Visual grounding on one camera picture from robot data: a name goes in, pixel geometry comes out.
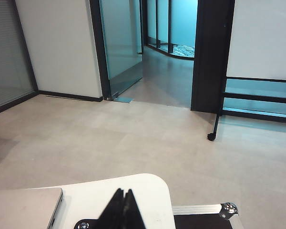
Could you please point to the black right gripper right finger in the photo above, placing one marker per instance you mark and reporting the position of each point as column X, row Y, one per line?
column 133, row 214

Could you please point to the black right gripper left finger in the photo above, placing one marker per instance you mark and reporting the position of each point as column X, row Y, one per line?
column 115, row 212

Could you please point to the black aluminium-edged flight case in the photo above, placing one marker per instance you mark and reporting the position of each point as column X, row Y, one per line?
column 200, row 221

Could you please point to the silver Dell laptop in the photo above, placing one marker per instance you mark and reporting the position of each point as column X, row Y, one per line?
column 21, row 210

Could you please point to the black caster stand leg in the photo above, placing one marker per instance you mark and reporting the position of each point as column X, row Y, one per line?
column 211, row 137

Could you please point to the metal door floor hinge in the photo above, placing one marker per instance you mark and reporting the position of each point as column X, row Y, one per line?
column 110, row 97

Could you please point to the curved glass partition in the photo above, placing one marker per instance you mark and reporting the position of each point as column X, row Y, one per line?
column 169, row 19

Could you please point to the glass door black frame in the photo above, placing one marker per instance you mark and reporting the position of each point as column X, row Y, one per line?
column 121, row 35

